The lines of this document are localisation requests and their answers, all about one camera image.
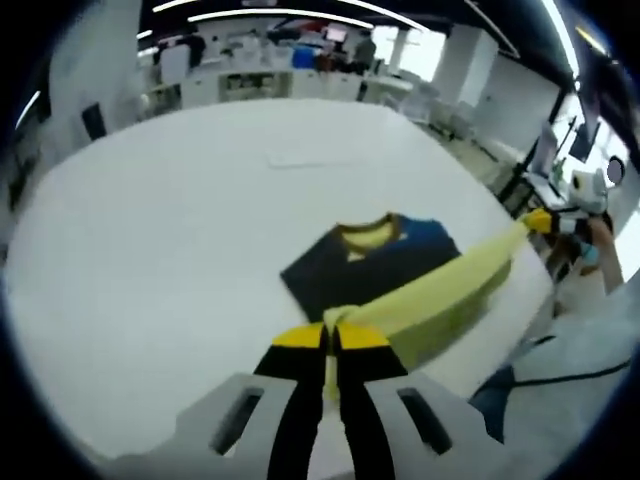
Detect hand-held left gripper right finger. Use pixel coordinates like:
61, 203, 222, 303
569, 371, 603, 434
332, 322, 506, 480

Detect row of white cabinets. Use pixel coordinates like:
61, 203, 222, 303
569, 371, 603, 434
149, 67, 381, 109

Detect black bin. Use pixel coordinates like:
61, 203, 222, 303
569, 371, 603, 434
81, 102, 108, 142

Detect yellow blue grey garment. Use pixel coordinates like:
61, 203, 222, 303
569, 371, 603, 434
279, 212, 531, 401

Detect person's right hand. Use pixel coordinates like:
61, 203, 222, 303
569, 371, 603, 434
579, 216, 616, 265

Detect black monitor on stand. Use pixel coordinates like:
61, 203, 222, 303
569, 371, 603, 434
569, 92, 602, 162

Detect person's blue trousers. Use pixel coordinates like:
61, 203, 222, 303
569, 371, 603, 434
468, 363, 517, 444

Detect black-legged desk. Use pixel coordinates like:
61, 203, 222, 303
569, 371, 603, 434
499, 144, 571, 211

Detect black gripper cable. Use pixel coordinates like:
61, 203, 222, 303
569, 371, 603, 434
513, 360, 632, 387

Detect white desk monitor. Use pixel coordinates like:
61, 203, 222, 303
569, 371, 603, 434
534, 124, 559, 176

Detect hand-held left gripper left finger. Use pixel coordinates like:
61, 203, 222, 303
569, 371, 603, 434
172, 323, 331, 480

